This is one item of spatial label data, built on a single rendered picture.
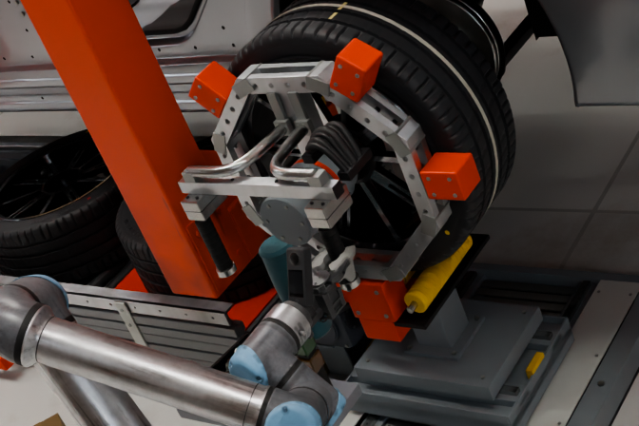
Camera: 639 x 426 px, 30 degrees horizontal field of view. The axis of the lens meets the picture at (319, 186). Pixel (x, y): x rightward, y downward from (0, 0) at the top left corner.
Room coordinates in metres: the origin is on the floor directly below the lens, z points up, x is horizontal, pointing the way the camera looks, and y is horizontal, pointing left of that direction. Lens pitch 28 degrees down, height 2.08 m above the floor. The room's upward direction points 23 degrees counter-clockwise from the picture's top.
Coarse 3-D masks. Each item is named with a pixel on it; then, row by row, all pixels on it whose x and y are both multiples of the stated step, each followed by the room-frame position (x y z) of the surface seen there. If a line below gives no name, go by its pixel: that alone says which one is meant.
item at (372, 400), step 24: (552, 336) 2.36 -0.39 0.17; (528, 360) 2.33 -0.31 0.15; (552, 360) 2.32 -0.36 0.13; (360, 384) 2.51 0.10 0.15; (384, 384) 2.46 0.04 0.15; (504, 384) 2.26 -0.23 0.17; (528, 384) 2.23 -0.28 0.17; (360, 408) 2.46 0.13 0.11; (384, 408) 2.41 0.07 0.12; (408, 408) 2.35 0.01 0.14; (432, 408) 2.30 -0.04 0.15; (456, 408) 2.25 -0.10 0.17; (480, 408) 2.24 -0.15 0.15; (504, 408) 2.20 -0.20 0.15; (528, 408) 2.20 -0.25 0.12
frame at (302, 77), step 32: (288, 64) 2.35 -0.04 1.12; (320, 64) 2.28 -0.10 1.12; (224, 128) 2.45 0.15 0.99; (384, 128) 2.15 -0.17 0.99; (416, 128) 2.15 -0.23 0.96; (224, 160) 2.49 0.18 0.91; (416, 160) 2.12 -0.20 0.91; (416, 192) 2.14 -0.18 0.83; (256, 224) 2.48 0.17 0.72; (384, 256) 2.30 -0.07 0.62; (416, 256) 2.18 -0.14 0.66
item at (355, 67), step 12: (348, 48) 2.20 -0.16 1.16; (360, 48) 2.20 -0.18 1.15; (372, 48) 2.20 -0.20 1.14; (336, 60) 2.18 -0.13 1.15; (348, 60) 2.17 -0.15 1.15; (360, 60) 2.17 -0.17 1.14; (372, 60) 2.17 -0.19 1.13; (336, 72) 2.19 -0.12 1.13; (348, 72) 2.17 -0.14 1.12; (360, 72) 2.15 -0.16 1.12; (372, 72) 2.18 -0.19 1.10; (336, 84) 2.20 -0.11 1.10; (348, 84) 2.18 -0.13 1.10; (360, 84) 2.16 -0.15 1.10; (372, 84) 2.21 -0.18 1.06; (348, 96) 2.19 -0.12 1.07; (360, 96) 2.18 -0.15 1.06
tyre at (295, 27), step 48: (336, 0) 2.44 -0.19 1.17; (384, 0) 2.40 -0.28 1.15; (288, 48) 2.37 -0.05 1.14; (336, 48) 2.29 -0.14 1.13; (384, 48) 2.25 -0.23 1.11; (432, 96) 2.17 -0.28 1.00; (480, 96) 2.25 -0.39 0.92; (432, 144) 2.18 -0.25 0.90; (480, 144) 2.18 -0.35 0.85; (480, 192) 2.17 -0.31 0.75; (432, 240) 2.25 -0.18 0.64
